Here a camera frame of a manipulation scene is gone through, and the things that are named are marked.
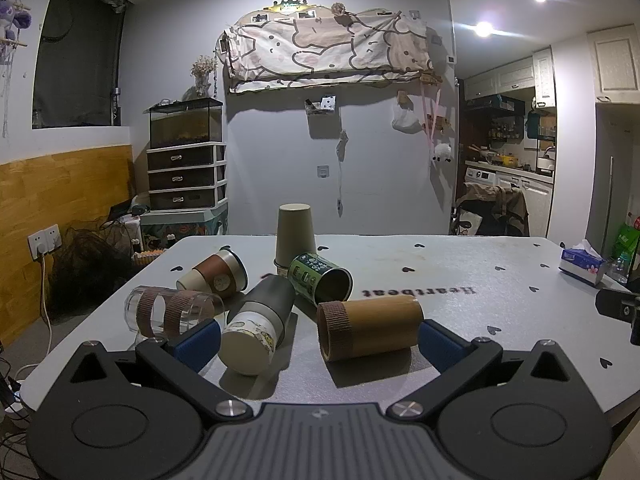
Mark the blue tissue box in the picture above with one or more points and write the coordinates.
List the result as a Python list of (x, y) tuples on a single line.
[(583, 262)]

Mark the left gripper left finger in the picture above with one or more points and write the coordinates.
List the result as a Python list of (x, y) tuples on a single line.
[(174, 364)]

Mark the olive paper cup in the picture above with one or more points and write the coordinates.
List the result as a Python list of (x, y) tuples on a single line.
[(295, 235)]

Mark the glass fish tank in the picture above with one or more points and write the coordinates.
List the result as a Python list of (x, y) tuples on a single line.
[(185, 122)]

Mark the brown sleeve coffee cup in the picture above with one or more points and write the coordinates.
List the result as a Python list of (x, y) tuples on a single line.
[(222, 274)]

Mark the white ceramic patterned cup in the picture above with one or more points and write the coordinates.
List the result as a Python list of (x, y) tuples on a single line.
[(248, 342)]

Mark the brown cardboard sleeve cup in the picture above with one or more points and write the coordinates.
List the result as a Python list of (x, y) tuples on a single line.
[(355, 328)]

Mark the white plush toy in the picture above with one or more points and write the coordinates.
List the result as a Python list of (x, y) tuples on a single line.
[(442, 153)]

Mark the clear glass with bands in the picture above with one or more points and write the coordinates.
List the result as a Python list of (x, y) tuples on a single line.
[(159, 311)]

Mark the white wall power socket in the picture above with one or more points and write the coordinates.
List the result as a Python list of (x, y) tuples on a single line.
[(44, 241)]

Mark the chair with draped clothes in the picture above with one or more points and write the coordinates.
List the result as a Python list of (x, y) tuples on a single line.
[(491, 210)]

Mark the white hanging bag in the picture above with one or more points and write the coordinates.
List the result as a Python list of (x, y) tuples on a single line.
[(405, 120)]

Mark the green printed cup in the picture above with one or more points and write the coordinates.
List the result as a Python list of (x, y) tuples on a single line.
[(319, 280)]

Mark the white plastic drawer unit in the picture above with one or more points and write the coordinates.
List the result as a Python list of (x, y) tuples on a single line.
[(188, 176)]

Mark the cartoon print cloth cover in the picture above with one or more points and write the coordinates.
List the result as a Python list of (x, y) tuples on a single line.
[(323, 47)]

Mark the grey metal tumbler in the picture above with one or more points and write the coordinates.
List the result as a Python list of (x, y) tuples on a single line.
[(273, 298)]

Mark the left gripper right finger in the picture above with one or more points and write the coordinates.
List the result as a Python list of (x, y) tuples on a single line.
[(462, 365)]

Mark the dried flower vase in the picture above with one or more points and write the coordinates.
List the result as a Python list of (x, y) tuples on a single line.
[(202, 69)]

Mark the plastic water bottle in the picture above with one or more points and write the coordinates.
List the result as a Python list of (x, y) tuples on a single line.
[(620, 268)]

